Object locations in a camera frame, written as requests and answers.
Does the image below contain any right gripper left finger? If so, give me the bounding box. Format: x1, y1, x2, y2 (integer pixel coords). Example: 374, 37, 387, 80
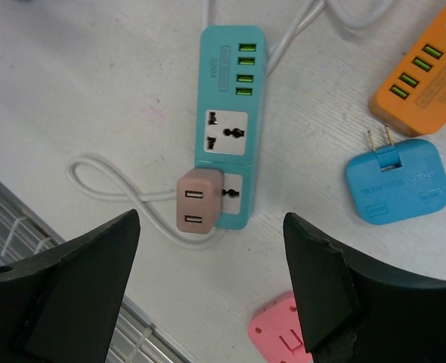
0, 209, 141, 362

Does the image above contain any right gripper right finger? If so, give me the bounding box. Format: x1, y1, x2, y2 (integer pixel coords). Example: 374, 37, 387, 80
283, 213, 446, 362

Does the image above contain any blue plug adapter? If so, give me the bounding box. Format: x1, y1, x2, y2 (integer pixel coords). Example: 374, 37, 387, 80
345, 127, 446, 225

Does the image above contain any brown charger plug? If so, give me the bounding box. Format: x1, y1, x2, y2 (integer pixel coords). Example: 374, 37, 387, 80
176, 168, 223, 234

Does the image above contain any teal power strip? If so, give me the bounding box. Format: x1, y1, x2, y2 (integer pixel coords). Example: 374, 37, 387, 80
194, 25, 268, 230

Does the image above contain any pink flat plug adapter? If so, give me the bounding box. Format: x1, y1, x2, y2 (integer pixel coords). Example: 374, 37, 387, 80
247, 291, 313, 363

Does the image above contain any orange power strip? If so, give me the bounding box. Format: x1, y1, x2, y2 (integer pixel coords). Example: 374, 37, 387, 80
368, 5, 446, 137

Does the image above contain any aluminium table frame rail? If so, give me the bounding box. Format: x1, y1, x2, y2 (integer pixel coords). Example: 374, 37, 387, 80
0, 182, 190, 362

